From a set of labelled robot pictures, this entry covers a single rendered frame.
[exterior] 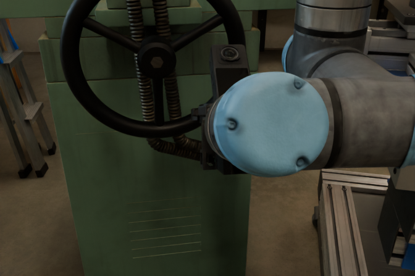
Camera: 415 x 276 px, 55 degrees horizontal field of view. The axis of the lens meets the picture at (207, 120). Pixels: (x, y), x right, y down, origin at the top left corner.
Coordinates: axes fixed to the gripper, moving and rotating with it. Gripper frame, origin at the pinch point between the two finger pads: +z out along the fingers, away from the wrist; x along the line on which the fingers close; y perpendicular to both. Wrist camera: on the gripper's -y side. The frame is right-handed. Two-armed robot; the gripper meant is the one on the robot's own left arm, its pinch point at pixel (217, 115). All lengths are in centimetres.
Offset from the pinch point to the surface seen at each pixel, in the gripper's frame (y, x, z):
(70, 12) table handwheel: -14.9, -21.2, -3.8
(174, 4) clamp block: -19.1, -6.3, 5.3
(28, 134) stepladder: 2, -67, 110
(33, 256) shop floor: 43, -54, 76
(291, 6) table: -22.3, 17.5, 16.2
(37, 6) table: -21.2, -31.3, 13.3
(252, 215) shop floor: 35, 22, 88
